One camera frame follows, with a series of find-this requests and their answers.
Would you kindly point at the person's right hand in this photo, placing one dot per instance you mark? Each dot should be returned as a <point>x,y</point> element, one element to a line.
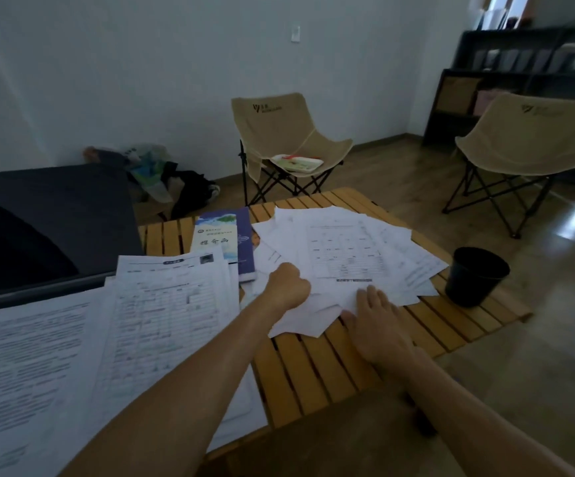
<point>382,332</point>

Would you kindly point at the person's left hand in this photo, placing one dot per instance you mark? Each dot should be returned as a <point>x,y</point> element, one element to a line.
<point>287,288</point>

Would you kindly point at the pile of white papers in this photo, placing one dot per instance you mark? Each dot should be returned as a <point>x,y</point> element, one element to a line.
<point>347,243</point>

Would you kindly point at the blue booklet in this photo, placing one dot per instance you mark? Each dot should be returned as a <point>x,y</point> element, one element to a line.
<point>218,238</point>

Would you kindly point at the thin stack of sorted sheets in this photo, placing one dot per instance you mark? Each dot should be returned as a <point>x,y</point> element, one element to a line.
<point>168,265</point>

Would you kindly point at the form paper sheet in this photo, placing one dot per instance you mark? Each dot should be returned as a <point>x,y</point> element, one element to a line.
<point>158,317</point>

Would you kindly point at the grey laptop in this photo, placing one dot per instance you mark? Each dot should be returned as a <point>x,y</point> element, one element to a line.
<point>58,208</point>

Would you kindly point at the sorted text document stack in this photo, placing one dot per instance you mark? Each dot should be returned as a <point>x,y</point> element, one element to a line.
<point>19,362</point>

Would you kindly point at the person's left forearm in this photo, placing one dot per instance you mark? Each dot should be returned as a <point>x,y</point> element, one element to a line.
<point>178,407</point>

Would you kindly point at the person's right forearm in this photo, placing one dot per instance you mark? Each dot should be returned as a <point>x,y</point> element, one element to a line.
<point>466,427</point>

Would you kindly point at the wooden slatted table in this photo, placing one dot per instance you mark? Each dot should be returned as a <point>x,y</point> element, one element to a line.
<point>317,367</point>

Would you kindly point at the black plastic pot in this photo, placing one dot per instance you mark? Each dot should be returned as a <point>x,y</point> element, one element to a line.
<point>473,283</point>

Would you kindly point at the red and white booklet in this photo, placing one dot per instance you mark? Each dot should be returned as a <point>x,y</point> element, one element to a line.
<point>297,163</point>

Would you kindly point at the beige folding chair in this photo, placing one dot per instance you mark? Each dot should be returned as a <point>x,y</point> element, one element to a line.
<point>272,124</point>
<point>526,139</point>

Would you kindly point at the black shelf unit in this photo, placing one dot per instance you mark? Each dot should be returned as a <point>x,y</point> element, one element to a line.
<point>436,134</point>

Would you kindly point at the woven storage basket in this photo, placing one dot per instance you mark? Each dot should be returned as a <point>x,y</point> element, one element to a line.
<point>459,95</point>

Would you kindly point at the pink storage box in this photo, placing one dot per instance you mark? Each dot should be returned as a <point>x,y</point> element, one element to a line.
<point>485,101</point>

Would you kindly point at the tall narrow window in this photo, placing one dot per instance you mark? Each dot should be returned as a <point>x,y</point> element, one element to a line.
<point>516,7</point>

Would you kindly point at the white wall hook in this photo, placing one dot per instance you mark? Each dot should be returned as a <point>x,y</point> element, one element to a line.
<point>295,34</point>

